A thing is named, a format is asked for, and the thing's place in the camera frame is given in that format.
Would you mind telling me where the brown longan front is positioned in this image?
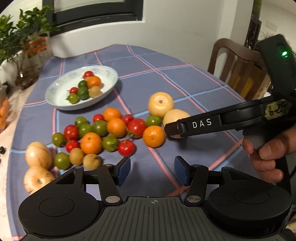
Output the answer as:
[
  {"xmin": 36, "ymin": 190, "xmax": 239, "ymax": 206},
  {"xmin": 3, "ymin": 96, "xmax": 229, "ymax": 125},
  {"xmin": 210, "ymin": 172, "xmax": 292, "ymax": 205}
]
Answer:
[{"xmin": 83, "ymin": 154, "xmax": 102, "ymax": 171}]

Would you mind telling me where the brown longan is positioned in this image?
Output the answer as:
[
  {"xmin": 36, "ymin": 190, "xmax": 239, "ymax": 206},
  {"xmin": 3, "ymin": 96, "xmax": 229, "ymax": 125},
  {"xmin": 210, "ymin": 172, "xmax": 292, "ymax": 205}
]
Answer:
[
  {"xmin": 89, "ymin": 86, "xmax": 102, "ymax": 98},
  {"xmin": 83, "ymin": 154, "xmax": 102, "ymax": 171},
  {"xmin": 69, "ymin": 148, "xmax": 85, "ymax": 166}
]

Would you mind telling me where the small red apple fruit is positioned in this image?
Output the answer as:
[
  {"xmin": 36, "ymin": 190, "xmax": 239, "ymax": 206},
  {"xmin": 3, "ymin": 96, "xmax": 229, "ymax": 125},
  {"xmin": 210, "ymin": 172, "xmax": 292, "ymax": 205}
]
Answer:
[{"xmin": 117, "ymin": 140, "xmax": 136, "ymax": 157}]

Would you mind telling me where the large red tomato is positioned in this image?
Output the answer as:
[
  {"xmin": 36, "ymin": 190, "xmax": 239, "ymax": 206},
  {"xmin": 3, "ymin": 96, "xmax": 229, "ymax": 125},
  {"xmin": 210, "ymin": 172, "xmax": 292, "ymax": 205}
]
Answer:
[
  {"xmin": 127, "ymin": 118, "xmax": 147, "ymax": 139},
  {"xmin": 64, "ymin": 125, "xmax": 79, "ymax": 140}
]

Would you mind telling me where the striped pepino melon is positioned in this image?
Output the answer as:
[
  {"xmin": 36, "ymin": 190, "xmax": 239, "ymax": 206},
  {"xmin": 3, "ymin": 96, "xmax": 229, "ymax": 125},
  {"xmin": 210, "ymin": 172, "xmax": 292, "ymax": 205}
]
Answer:
[
  {"xmin": 25, "ymin": 142, "xmax": 53, "ymax": 170},
  {"xmin": 23, "ymin": 166, "xmax": 55, "ymax": 194}
]

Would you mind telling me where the green tomato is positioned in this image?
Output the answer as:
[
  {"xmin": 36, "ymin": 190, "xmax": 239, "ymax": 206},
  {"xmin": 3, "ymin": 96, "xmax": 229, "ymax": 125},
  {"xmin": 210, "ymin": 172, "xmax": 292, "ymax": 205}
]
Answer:
[
  {"xmin": 54, "ymin": 152, "xmax": 71, "ymax": 170},
  {"xmin": 102, "ymin": 136, "xmax": 119, "ymax": 152},
  {"xmin": 146, "ymin": 115, "xmax": 162, "ymax": 126},
  {"xmin": 78, "ymin": 80, "xmax": 88, "ymax": 89},
  {"xmin": 67, "ymin": 93, "xmax": 80, "ymax": 104}
]

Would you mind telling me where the large orange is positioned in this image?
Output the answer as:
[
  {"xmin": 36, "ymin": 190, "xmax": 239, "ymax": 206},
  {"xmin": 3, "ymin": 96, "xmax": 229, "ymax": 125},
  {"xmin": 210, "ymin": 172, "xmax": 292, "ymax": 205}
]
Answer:
[{"xmin": 86, "ymin": 75, "xmax": 101, "ymax": 89}]

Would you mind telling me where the person's right hand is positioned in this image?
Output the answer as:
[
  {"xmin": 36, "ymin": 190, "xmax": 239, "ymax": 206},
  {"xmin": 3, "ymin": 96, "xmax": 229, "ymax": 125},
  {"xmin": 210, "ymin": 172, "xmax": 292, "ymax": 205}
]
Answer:
[{"xmin": 242, "ymin": 126, "xmax": 296, "ymax": 183}]

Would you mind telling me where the yellow pear lower right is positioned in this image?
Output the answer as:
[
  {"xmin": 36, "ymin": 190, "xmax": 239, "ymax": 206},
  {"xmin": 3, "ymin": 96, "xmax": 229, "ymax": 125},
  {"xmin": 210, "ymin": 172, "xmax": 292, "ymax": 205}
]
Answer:
[{"xmin": 163, "ymin": 109, "xmax": 190, "ymax": 127}]

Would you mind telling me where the yellow pear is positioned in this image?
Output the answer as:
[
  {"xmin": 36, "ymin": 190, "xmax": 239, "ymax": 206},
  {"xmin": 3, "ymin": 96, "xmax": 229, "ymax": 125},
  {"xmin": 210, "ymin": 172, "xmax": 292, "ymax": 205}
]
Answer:
[
  {"xmin": 163, "ymin": 109, "xmax": 190, "ymax": 127},
  {"xmin": 147, "ymin": 92, "xmax": 174, "ymax": 118}
]

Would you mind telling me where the brown wooden chair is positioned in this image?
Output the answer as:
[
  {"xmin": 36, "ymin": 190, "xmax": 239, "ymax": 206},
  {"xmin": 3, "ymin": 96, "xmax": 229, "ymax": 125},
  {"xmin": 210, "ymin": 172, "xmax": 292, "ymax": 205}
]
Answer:
[{"xmin": 208, "ymin": 38, "xmax": 271, "ymax": 101}]

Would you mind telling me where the yellow pear upper right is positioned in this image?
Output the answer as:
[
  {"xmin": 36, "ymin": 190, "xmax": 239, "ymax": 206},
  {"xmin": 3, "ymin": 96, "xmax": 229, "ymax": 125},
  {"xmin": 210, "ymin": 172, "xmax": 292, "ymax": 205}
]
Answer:
[{"xmin": 147, "ymin": 92, "xmax": 174, "ymax": 118}]

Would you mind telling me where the large red tomato top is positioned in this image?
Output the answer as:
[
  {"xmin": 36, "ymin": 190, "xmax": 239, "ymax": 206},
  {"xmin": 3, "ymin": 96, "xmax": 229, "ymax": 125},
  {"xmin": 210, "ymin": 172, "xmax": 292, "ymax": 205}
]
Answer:
[{"xmin": 64, "ymin": 125, "xmax": 79, "ymax": 140}]

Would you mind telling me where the blue plaid tablecloth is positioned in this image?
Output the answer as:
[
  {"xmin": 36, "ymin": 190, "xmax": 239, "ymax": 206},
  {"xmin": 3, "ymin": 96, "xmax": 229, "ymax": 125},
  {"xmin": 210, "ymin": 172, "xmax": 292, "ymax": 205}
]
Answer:
[{"xmin": 6, "ymin": 45, "xmax": 255, "ymax": 240}]

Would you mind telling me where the white patterned ceramic plate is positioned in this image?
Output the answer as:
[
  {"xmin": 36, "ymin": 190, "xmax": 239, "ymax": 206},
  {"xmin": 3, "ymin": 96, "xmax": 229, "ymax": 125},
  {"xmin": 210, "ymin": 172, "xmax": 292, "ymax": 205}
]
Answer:
[{"xmin": 45, "ymin": 65, "xmax": 118, "ymax": 110}]

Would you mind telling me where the green tomato in plate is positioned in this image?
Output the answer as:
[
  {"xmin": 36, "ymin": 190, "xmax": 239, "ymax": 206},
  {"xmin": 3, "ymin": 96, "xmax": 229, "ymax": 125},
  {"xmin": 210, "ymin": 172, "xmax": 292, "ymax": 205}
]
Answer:
[{"xmin": 78, "ymin": 80, "xmax": 88, "ymax": 89}]

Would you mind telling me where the red cherry tomato in plate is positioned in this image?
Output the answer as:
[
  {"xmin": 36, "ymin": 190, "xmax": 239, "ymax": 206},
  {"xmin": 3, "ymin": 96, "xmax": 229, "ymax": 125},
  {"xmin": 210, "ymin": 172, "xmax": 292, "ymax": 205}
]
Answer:
[{"xmin": 83, "ymin": 71, "xmax": 94, "ymax": 79}]

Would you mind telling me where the dark grapes cluster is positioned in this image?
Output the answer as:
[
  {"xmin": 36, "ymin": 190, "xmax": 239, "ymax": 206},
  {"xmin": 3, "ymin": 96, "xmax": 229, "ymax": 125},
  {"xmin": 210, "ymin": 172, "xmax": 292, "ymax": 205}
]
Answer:
[{"xmin": 0, "ymin": 146, "xmax": 6, "ymax": 155}]

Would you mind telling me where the clear box of tangerines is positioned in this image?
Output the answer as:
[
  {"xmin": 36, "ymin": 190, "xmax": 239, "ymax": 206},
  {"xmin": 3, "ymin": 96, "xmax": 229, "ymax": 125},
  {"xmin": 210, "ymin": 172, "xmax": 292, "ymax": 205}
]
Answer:
[{"xmin": 0, "ymin": 84, "xmax": 10, "ymax": 133}]

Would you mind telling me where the printed paper bag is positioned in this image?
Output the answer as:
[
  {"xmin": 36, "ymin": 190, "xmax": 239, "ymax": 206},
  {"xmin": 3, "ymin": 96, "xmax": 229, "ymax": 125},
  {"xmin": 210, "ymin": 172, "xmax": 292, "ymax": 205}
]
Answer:
[{"xmin": 26, "ymin": 37, "xmax": 53, "ymax": 74}]

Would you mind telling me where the glass vase plant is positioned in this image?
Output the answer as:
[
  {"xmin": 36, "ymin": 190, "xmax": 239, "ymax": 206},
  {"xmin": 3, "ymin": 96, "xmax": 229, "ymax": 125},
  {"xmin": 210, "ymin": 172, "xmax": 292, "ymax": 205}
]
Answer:
[{"xmin": 1, "ymin": 5, "xmax": 58, "ymax": 90}]

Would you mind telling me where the black window frame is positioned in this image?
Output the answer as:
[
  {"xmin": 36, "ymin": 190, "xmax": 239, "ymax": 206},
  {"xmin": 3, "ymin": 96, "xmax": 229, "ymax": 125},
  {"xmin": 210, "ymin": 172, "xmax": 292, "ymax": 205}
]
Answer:
[{"xmin": 42, "ymin": 1, "xmax": 144, "ymax": 36}]

